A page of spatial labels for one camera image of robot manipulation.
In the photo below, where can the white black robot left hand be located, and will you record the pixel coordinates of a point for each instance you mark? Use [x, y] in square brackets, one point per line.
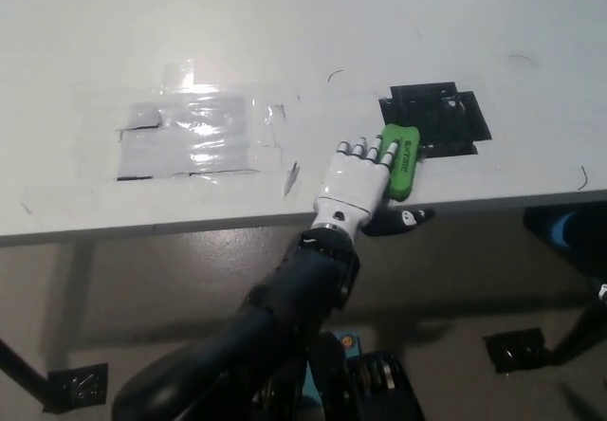
[351, 179]

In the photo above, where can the green whiteboard eraser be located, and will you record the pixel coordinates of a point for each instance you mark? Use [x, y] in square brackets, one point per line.
[404, 174]

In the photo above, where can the black tape square patch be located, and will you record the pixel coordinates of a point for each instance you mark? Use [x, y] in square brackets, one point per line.
[450, 117]

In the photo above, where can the clear glossy tape patch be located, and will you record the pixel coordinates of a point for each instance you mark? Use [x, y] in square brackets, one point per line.
[199, 127]

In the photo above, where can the teal tp-link box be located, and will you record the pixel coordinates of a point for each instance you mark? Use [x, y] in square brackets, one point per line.
[351, 345]

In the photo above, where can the black object with blue patch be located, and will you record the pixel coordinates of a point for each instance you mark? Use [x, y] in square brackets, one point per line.
[538, 224]

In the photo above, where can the black floor tape patch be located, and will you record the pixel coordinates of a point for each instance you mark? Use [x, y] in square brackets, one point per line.
[514, 350]
[78, 388]

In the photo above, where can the black table leg bar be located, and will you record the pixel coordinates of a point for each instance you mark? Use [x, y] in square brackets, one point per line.
[23, 373]
[583, 335]

